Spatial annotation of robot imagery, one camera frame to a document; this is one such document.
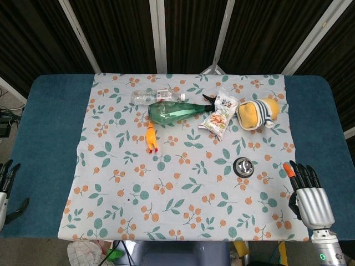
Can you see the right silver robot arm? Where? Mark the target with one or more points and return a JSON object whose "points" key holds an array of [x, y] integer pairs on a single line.
{"points": [[327, 248]]}

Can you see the clear plastic water bottle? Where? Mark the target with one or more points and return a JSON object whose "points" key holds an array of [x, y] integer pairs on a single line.
{"points": [[155, 96]]}

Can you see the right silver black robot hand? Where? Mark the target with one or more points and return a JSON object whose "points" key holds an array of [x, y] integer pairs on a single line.
{"points": [[312, 200]]}

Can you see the green plastic object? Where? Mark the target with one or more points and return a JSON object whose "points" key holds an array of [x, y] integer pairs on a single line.
{"points": [[115, 254]]}

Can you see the peanut snack packet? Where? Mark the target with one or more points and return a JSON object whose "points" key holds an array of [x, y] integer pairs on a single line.
{"points": [[220, 113]]}

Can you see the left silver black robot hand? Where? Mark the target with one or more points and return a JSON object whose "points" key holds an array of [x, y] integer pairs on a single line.
{"points": [[3, 191]]}

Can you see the orange rubber chicken toy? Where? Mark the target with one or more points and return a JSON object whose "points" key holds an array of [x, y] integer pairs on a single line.
{"points": [[151, 137]]}

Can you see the white metal frame post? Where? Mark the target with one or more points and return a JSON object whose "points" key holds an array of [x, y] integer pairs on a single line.
{"points": [[223, 36], [158, 36], [312, 37], [80, 36]]}

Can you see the blue table cover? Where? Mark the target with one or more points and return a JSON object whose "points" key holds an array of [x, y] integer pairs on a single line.
{"points": [[47, 155]]}

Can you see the green spray bottle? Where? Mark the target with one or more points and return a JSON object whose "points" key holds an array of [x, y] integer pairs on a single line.
{"points": [[174, 112]]}

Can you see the white checked plastic bag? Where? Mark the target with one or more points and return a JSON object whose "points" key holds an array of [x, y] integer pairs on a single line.
{"points": [[87, 253]]}

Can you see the yellow striped plush toy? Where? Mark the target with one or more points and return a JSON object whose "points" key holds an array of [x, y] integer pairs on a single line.
{"points": [[256, 112]]}

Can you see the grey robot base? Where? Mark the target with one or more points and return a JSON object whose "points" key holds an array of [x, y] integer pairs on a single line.
{"points": [[177, 253]]}

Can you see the floral patterned tablecloth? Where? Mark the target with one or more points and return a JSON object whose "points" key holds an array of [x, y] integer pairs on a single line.
{"points": [[177, 171]]}

